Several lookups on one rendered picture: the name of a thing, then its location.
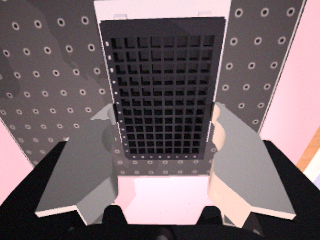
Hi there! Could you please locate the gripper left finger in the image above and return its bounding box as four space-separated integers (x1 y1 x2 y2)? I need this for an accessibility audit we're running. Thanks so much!
0 103 119 240

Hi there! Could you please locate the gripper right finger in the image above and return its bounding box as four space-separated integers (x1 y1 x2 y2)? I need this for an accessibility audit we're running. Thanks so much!
208 101 320 240

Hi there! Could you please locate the white rectangular frame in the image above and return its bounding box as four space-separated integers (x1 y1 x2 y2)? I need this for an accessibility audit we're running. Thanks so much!
94 0 231 102

